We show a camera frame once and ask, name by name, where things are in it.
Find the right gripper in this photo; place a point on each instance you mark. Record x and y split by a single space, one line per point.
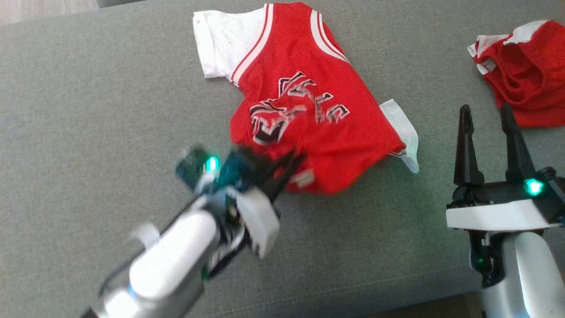
494 216

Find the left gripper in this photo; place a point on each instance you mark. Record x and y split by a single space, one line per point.
258 216

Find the red basketball jersey white sleeves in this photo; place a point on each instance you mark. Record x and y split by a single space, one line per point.
309 88

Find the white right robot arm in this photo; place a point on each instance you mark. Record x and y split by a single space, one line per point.
529 274

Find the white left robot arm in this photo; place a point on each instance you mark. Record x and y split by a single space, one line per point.
172 260

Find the red mesh shorts white trim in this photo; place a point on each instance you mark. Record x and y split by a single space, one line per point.
525 75

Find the large grey fabric sofa seat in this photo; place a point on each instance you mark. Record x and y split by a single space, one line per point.
88 110

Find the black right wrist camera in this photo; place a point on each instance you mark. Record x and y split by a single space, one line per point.
551 185

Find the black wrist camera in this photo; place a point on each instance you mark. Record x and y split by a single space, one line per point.
551 185
190 168

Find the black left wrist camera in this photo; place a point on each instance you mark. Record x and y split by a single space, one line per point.
190 168

